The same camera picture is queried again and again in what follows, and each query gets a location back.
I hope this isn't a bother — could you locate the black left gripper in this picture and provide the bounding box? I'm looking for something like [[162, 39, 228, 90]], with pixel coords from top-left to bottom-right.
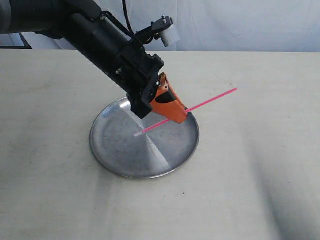
[[104, 40, 188, 123]]

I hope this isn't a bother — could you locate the pink flexible stick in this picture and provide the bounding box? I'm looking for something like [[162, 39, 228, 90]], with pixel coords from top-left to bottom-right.
[[134, 87, 238, 137]]

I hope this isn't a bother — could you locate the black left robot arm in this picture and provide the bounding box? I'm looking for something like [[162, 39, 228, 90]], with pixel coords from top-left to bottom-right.
[[0, 0, 188, 124]]

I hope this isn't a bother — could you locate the round metal plate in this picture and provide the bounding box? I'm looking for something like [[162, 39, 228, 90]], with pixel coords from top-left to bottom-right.
[[89, 98, 200, 179]]

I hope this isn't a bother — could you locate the blue backdrop cloth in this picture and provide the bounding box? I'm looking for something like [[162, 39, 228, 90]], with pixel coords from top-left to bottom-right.
[[0, 0, 320, 53]]

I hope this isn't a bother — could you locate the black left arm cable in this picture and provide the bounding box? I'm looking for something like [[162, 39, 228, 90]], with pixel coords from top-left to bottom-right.
[[121, 0, 161, 45]]

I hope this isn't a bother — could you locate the dark frame behind table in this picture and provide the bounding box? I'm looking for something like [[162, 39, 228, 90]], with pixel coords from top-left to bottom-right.
[[0, 33, 32, 49]]

